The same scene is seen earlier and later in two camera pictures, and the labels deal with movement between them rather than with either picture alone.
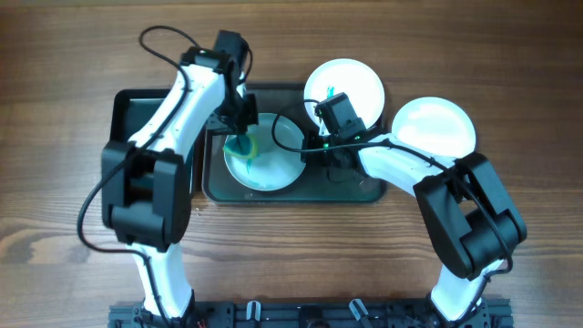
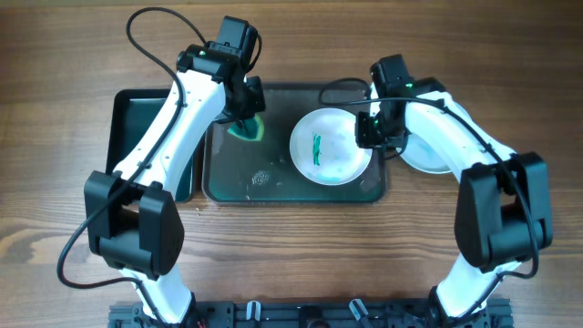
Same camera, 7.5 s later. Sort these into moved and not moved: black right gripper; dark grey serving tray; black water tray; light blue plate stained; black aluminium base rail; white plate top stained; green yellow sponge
Moved: green yellow sponge; light blue plate stained; black right gripper; white plate top stained
Not moved: black water tray; dark grey serving tray; black aluminium base rail
